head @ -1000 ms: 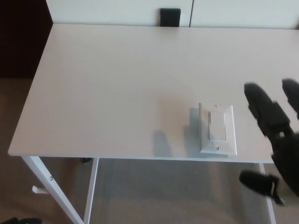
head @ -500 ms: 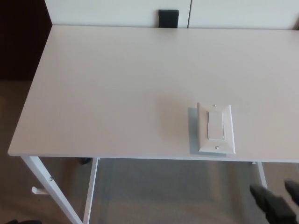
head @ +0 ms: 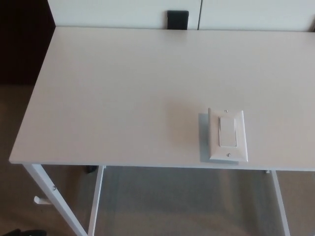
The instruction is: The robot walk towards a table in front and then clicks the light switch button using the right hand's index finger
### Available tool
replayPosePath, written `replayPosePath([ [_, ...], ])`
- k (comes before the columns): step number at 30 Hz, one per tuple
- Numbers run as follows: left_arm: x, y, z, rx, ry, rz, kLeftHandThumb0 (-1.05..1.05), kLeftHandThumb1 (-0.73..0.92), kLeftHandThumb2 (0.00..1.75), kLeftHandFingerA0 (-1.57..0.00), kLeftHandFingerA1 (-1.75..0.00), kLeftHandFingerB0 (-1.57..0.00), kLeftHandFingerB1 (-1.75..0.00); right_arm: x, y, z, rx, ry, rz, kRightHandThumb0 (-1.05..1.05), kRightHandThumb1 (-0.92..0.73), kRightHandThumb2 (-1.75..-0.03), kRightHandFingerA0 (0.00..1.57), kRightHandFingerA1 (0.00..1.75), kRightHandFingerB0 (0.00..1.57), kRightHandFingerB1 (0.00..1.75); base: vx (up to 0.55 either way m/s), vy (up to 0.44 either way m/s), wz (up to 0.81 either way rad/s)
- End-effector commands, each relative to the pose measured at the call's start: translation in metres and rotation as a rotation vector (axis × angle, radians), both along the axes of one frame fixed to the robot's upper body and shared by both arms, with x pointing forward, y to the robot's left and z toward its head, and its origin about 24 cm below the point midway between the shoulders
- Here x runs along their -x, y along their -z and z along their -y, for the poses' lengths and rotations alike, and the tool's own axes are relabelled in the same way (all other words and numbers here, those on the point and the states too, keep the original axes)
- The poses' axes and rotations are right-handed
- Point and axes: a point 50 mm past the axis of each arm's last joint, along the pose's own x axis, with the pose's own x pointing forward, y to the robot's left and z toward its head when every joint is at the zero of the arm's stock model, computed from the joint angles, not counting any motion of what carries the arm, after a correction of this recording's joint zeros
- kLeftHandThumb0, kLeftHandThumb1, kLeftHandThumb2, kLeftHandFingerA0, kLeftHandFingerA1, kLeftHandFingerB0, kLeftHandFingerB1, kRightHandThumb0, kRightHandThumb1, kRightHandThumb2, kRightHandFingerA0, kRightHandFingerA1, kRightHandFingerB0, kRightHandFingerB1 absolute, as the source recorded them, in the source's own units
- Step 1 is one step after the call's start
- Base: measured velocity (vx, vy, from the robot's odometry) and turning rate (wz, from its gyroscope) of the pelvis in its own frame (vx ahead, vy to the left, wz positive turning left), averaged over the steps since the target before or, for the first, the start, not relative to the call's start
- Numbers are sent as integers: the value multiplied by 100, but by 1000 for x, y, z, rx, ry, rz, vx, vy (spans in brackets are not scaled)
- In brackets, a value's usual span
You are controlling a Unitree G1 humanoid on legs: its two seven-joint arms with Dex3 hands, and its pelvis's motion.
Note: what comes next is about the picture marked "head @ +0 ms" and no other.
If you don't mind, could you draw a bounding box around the dark brown wooden cabinet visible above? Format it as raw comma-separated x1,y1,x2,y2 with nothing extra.
0,0,56,85

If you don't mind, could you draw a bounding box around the white table hook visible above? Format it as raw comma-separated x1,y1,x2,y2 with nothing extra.
33,195,52,206

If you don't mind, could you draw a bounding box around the white light switch plate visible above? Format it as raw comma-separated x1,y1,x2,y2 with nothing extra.
207,107,249,163

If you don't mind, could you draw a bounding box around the white table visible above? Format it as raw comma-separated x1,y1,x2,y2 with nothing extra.
8,26,315,236

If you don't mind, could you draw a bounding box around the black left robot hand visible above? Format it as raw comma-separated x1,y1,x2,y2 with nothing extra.
0,228,48,236

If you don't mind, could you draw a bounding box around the white cabinet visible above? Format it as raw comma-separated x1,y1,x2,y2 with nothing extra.
46,0,315,32

